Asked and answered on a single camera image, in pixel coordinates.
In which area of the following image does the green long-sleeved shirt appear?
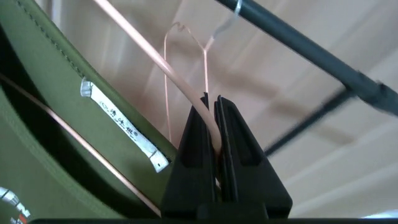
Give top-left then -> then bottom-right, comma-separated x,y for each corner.
0,0 -> 178,220

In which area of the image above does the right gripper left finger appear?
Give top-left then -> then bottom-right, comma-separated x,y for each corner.
160,92 -> 218,218

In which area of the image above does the beige curtain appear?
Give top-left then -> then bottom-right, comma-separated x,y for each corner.
34,0 -> 398,218

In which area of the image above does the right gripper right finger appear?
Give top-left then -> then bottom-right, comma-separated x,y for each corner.
213,95 -> 293,218

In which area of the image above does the black clothes rack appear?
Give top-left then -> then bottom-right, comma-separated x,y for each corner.
214,0 -> 398,156

